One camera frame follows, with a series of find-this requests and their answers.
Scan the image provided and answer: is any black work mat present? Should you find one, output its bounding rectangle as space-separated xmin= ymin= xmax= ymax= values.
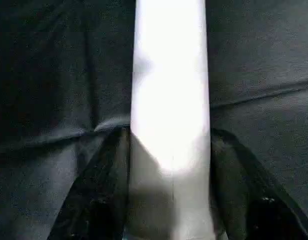
xmin=0 ymin=0 xmax=308 ymax=240

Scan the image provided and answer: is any white plastic table leg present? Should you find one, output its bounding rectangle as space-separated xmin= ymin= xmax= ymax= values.
xmin=125 ymin=0 xmax=217 ymax=240

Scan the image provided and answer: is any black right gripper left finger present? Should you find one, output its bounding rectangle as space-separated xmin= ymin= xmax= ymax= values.
xmin=46 ymin=127 xmax=131 ymax=240

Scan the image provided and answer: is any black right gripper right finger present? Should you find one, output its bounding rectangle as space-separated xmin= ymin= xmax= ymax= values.
xmin=210 ymin=129 xmax=308 ymax=240

